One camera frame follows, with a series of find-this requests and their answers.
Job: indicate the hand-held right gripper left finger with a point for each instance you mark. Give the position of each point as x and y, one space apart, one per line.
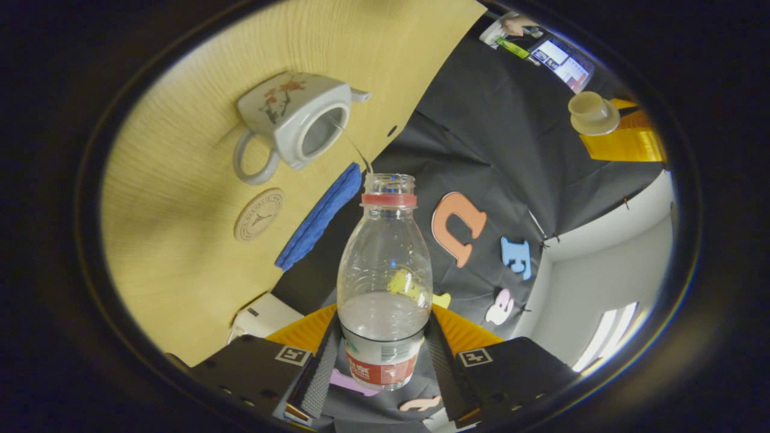
319 373

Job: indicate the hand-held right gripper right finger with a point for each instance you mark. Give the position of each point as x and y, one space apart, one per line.
448 373

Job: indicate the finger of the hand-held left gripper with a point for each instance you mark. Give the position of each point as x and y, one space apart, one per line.
625 144

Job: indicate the clear plastic water bottle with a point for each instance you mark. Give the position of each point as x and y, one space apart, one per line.
385 264

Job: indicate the round wooden coaster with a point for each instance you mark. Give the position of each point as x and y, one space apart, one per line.
258 214

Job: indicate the white ceramic teacup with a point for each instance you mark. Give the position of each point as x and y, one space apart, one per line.
271 111

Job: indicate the green drink bottle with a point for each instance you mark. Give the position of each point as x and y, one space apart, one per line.
512 48

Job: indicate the white toaster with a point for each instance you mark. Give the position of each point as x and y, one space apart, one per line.
264 316

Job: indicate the computer monitor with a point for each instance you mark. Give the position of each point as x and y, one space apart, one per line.
562 63

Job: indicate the black backdrop cloth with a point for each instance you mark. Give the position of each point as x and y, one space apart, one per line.
493 150

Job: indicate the blue folded towel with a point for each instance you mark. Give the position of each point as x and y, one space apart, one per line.
319 216

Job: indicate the ceiling light panel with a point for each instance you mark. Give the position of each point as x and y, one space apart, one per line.
607 334

